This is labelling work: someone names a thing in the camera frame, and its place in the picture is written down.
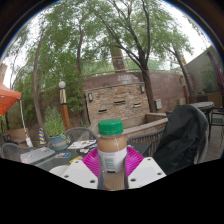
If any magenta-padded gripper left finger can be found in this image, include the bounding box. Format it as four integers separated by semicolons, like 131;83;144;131
61;146;101;190

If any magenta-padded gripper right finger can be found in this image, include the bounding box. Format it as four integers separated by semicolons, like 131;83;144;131
124;145;167;190

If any green-capped brown drink bottle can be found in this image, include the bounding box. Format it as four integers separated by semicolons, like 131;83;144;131
97;118;128;192

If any white printed paper sheet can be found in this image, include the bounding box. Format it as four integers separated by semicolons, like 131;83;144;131
67;139;98;150

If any grey laptop with stickers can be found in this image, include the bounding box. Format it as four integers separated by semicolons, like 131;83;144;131
19;146;56;165

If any black jacket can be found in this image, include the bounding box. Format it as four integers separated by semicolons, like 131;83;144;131
152;104;209;176

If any blue yellow striped cone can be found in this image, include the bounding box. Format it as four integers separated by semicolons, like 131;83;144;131
38;127;47;146

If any leaning pale-trunk tree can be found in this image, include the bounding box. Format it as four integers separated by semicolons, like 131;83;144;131
9;3;88;144

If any dark-trunk tree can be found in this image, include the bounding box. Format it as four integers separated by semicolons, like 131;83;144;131
89;0;194;114

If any round dark patio table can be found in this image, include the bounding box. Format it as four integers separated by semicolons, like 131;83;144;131
191;101;214;112

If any black metal patio chair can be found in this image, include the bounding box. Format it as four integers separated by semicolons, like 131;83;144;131
209;106;224;148

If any orange canopy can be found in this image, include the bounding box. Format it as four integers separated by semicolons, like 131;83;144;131
0;83;23;116

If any maroon closed patio umbrella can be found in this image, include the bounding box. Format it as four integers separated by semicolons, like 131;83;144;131
206;49;224;98

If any globe-topped lamp post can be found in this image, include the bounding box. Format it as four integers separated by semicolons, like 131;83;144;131
58;80;72;131

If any grey wall utility box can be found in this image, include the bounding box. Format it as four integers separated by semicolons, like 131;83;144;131
154;98;163;110

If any stone fountain wall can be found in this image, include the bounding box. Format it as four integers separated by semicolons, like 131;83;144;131
83;83;151;126

